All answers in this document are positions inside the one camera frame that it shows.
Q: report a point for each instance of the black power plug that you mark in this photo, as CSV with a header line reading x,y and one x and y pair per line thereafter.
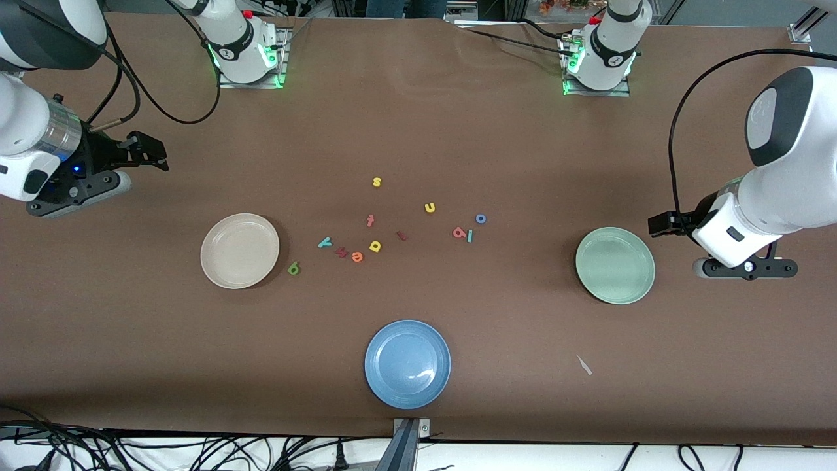
x,y
340,456

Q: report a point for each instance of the brown paper table cover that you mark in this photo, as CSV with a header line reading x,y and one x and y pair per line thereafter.
x,y
418,118

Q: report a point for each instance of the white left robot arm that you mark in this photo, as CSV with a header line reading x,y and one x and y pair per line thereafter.
x,y
798,190

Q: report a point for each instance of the grey aluminium pole with bracket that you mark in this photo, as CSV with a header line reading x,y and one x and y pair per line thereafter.
x,y
405,451

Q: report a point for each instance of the green letter g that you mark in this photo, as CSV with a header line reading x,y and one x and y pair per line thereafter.
x,y
295,263

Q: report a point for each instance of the beige round plate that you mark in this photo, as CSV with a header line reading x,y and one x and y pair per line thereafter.
x,y
239,251

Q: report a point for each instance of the orange artificial flowers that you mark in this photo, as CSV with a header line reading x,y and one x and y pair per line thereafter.
x,y
562,6

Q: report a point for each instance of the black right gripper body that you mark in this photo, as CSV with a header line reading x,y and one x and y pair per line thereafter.
x,y
99,154

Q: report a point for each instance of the blue round plate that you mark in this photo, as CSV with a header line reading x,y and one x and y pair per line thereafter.
x,y
407,364

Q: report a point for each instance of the aluminium frame profile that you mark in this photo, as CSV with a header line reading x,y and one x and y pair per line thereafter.
x,y
807,26

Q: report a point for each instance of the green round plate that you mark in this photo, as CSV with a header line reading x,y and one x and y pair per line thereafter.
x,y
614,265

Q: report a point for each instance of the white paper scrap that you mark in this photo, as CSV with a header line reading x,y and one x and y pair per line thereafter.
x,y
584,365

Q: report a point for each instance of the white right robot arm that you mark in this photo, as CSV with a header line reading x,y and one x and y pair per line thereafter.
x,y
26,111

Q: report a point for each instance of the grey metal equipment box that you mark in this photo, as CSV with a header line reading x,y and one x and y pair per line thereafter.
x,y
461,14

